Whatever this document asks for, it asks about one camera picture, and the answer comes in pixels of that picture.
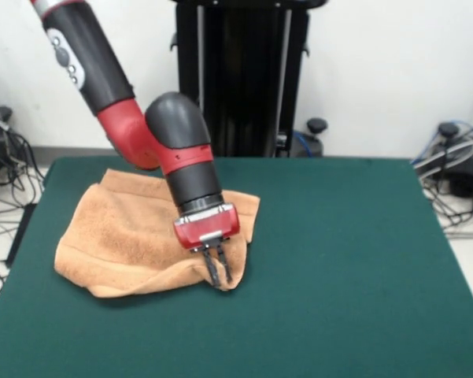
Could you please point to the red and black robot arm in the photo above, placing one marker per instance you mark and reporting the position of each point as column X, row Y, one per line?
column 114, row 98

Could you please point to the dark green table cloth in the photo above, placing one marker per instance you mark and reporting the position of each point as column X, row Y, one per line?
column 338, row 256

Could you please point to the tan terry towel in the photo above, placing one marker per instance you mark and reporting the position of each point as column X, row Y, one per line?
column 122, row 236

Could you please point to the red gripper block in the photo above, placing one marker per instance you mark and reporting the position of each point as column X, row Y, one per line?
column 208, row 230

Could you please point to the grey floor stand base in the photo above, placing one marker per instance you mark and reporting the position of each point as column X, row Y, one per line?
column 462, row 175

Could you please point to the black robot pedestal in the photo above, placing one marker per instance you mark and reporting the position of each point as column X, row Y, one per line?
column 252, row 78

